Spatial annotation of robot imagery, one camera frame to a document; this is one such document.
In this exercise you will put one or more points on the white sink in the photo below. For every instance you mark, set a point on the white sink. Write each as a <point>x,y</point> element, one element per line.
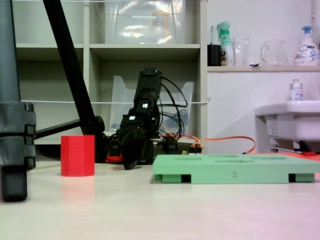
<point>300,120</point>

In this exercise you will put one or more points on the small clear sanitizer bottle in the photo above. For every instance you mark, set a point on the small clear sanitizer bottle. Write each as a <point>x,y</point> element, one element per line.
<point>296,91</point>

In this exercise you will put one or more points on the wooden wall ledge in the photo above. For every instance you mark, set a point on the wooden wall ledge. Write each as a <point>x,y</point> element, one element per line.
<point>262,69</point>

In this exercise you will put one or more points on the black cup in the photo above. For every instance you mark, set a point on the black cup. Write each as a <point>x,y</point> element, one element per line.
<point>214,55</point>

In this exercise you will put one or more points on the thick grey tripod leg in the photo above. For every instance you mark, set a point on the thick grey tripod leg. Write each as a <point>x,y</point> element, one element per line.
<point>10,75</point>

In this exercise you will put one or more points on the blue white toothbrush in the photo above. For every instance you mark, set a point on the blue white toothbrush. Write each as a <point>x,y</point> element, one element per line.
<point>212,35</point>

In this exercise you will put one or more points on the slim black tripod leg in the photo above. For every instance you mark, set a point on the slim black tripod leg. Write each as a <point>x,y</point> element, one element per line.
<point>67,50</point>

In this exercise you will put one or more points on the clear plastic file tray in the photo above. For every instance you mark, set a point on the clear plastic file tray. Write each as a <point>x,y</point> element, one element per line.
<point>120,100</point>

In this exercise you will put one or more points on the red octagonal pillar block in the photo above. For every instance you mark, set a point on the red octagonal pillar block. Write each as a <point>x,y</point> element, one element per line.
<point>77,156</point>

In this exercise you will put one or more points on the black tripod brace bar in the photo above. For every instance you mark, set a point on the black tripod brace bar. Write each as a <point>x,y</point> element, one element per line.
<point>57,128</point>

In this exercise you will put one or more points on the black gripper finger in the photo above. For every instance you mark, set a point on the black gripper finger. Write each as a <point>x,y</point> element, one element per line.
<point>133,150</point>
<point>148,152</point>

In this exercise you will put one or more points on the clear plastic storage box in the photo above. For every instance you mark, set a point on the clear plastic storage box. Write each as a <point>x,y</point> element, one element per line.
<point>130,25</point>

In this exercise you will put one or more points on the green spray bottle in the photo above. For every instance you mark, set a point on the green spray bottle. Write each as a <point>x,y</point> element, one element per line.
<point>225,47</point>

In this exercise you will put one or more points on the white pump soap bottle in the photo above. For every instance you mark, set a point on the white pump soap bottle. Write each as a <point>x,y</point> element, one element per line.
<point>306,52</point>

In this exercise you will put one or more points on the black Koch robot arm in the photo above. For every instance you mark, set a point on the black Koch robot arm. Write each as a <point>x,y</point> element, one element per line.
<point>147,85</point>

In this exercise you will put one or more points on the red clamp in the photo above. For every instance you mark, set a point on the red clamp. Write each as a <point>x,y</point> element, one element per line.
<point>113,158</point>

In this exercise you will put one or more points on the clear measuring cup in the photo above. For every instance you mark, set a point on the clear measuring cup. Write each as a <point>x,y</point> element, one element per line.
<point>241,52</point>

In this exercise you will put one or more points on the small circuit board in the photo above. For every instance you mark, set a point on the small circuit board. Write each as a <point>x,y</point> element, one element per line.
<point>196,149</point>

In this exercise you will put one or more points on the green shape hole board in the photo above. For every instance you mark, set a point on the green shape hole board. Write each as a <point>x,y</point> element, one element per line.
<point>212,172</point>

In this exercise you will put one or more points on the small blue white packet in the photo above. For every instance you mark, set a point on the small blue white packet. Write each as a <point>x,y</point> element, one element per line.
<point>254,64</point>

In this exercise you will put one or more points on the red flat sheet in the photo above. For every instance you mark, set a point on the red flat sheet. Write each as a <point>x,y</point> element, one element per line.
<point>317,157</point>

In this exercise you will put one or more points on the glass pitcher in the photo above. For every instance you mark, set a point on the glass pitcher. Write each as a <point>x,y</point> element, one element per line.
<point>275,55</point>

